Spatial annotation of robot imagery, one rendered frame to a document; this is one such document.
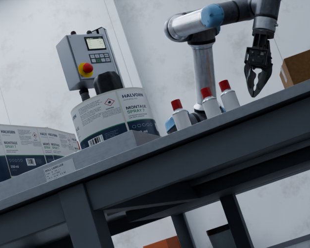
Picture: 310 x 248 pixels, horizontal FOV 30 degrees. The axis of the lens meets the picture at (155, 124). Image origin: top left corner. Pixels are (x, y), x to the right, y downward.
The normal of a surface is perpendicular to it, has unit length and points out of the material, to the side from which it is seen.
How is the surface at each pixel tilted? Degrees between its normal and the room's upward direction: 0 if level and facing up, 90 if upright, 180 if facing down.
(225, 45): 90
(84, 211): 90
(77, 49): 90
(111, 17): 90
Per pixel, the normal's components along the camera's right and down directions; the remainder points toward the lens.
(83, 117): -0.62, 0.04
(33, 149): 0.85, -0.36
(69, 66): -0.78, 0.13
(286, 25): -0.25, -0.12
